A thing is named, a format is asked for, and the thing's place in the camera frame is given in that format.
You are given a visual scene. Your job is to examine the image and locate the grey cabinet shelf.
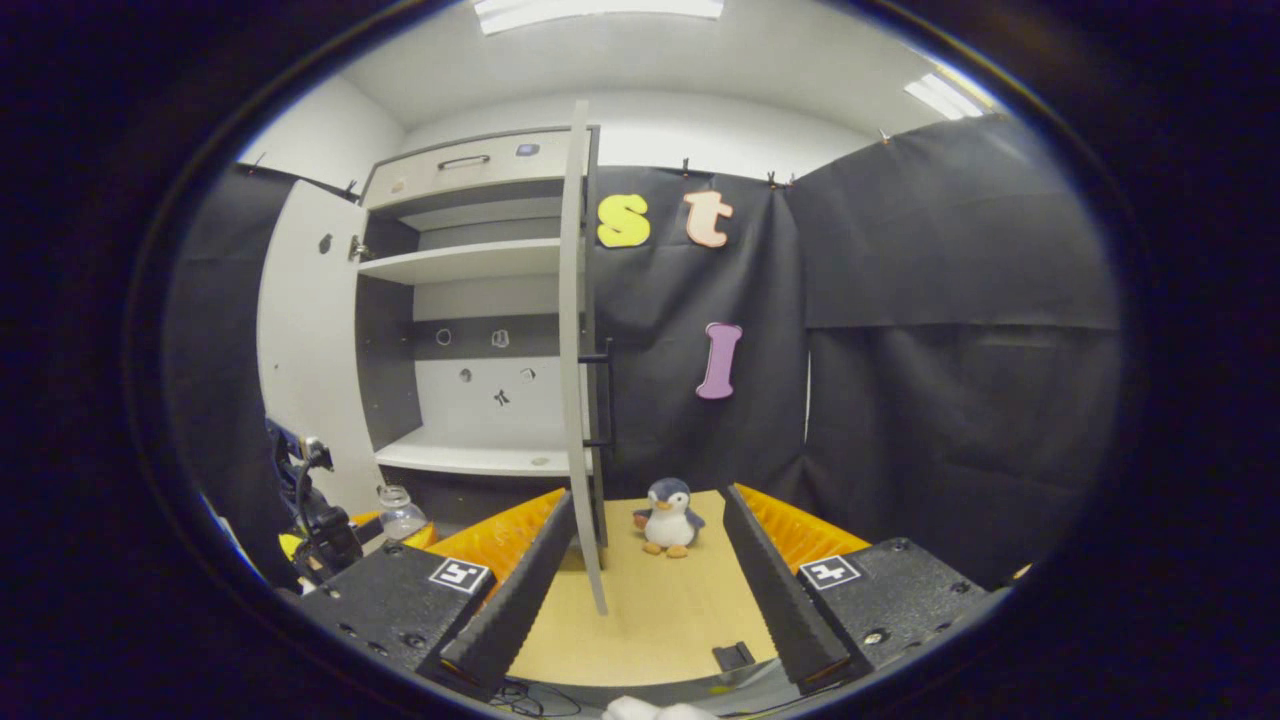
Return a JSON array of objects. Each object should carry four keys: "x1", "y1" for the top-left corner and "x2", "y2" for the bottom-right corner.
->
[{"x1": 357, "y1": 238, "x2": 563, "y2": 287}]

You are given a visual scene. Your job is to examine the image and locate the grey cabinet door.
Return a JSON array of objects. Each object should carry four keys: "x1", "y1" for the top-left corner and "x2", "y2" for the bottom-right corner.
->
[
  {"x1": 257, "y1": 180, "x2": 388, "y2": 521},
  {"x1": 558, "y1": 98, "x2": 613, "y2": 616}
]

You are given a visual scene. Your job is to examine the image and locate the black backdrop cloth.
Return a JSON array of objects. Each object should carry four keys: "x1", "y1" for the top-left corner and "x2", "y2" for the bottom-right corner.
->
[
  {"x1": 590, "y1": 113, "x2": 1123, "y2": 593},
  {"x1": 165, "y1": 163, "x2": 363, "y2": 591}
]

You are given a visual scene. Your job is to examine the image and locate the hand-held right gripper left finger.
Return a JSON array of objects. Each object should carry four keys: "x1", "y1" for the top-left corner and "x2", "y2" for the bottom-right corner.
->
[{"x1": 298, "y1": 488, "x2": 579, "y2": 701}]

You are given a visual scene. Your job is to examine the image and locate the clear plastic bottle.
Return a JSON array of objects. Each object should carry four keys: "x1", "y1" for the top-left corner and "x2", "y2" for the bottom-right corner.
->
[{"x1": 377, "y1": 485, "x2": 429, "y2": 546}]

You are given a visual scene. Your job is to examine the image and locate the grey cabinet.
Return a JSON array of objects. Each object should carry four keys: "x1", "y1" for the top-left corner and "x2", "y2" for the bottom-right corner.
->
[{"x1": 355, "y1": 125, "x2": 601, "y2": 528}]

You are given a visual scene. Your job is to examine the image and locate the large ceiling light panel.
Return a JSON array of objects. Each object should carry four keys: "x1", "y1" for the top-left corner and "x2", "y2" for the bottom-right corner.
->
[{"x1": 472, "y1": 0, "x2": 726, "y2": 36}]

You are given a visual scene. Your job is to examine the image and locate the grey cabinet drawer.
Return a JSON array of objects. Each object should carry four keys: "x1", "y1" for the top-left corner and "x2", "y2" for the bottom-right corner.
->
[{"x1": 362, "y1": 128, "x2": 574, "y2": 211}]

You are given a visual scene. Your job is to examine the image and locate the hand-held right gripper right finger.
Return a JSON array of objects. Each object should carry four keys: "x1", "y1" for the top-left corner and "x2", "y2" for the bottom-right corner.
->
[{"x1": 722, "y1": 484, "x2": 993, "y2": 696}]

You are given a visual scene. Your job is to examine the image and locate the penguin plush toy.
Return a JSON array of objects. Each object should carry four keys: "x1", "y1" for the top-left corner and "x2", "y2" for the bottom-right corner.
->
[{"x1": 632, "y1": 477, "x2": 706, "y2": 559}]

